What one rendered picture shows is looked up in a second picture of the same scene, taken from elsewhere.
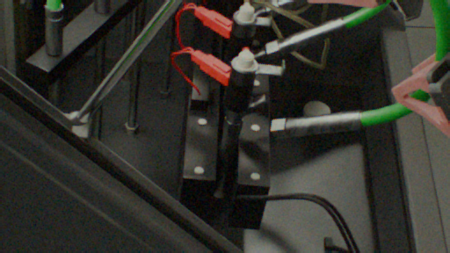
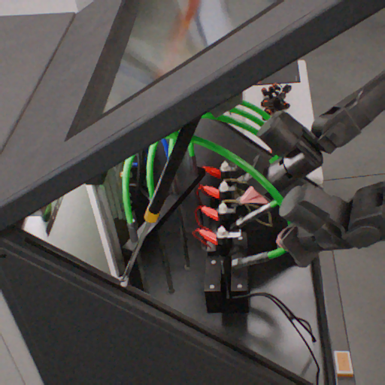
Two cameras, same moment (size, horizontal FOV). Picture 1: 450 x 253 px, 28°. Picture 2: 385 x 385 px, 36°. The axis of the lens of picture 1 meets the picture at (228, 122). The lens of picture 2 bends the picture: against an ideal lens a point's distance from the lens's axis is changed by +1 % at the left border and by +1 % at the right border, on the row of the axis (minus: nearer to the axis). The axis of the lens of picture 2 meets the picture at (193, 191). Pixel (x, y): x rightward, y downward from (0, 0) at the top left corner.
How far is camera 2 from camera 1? 41 cm
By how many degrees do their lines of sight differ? 13
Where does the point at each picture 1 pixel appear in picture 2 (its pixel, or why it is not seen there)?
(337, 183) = (295, 283)
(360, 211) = (309, 296)
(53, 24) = (131, 229)
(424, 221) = (331, 299)
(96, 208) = (134, 313)
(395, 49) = not seen: hidden behind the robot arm
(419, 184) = (328, 279)
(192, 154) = (209, 278)
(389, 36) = not seen: hidden behind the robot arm
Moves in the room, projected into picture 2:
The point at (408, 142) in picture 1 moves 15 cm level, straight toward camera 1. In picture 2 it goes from (323, 258) to (304, 303)
